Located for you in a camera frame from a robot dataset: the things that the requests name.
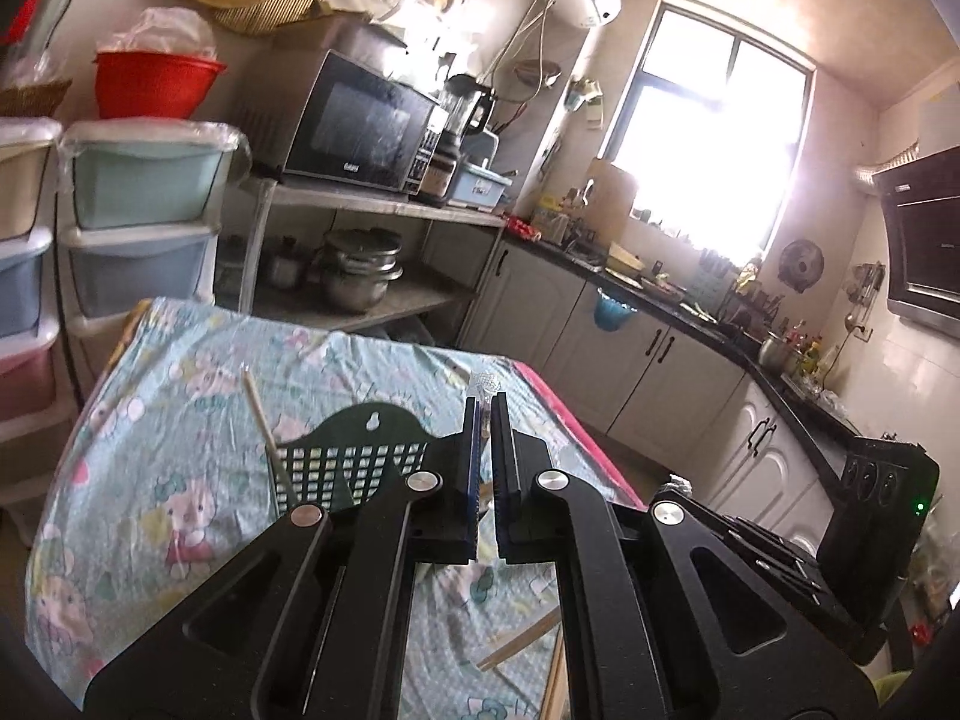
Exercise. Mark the blue dish box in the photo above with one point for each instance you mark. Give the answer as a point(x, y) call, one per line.
point(480, 184)

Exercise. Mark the green blue drawer tower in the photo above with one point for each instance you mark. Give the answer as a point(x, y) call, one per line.
point(142, 187)

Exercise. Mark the stacked steel pots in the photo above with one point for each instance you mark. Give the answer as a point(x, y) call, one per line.
point(360, 270)

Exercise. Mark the metal shelf table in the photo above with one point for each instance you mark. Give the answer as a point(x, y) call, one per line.
point(360, 202)

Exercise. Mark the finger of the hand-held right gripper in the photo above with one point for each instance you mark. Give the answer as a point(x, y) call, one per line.
point(772, 559)

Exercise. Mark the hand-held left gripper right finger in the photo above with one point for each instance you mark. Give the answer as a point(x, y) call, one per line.
point(501, 465)

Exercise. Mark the steel pot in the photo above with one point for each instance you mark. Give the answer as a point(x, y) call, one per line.
point(776, 354)

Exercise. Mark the black countertop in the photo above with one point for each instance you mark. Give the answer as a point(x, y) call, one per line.
point(675, 311)

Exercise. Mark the black microwave oven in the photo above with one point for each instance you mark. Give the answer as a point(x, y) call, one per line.
point(352, 124)

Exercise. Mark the plastic-wrapped bamboo chopstick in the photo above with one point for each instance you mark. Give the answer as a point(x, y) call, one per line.
point(262, 427)
point(486, 384)

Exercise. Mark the red plastic basin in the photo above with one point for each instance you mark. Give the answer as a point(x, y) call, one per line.
point(157, 82)

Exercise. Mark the white kitchen cabinets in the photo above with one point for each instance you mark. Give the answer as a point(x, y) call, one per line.
point(660, 390)

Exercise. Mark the wooden cutting board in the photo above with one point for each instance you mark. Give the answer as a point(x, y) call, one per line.
point(611, 199)

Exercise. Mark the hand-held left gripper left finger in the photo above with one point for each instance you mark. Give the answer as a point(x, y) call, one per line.
point(471, 465)

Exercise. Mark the blue hanging bin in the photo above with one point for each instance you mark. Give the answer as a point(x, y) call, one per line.
point(613, 313)

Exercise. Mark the printed light blue cloth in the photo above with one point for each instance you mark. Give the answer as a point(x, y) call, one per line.
point(187, 405)

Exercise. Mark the shallow woven basket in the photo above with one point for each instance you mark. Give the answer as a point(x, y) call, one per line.
point(34, 97)

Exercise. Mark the black blender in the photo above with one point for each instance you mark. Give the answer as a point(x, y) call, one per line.
point(461, 127)

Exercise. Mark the range hood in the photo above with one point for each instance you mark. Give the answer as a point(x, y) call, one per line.
point(926, 240)

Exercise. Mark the green plastic utensil basket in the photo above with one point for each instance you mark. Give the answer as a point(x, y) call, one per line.
point(352, 457)

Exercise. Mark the round grey wall fan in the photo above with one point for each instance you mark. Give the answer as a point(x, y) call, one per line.
point(801, 266)

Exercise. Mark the window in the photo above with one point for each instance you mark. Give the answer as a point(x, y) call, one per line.
point(712, 127)

